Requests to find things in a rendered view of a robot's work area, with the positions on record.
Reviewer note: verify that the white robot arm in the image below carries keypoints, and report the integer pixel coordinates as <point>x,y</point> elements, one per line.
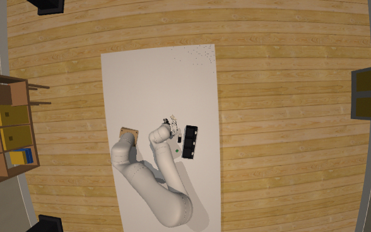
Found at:
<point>172,206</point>

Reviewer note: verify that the black rack of three bins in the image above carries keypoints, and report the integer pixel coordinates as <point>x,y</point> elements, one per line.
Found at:
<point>190,141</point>

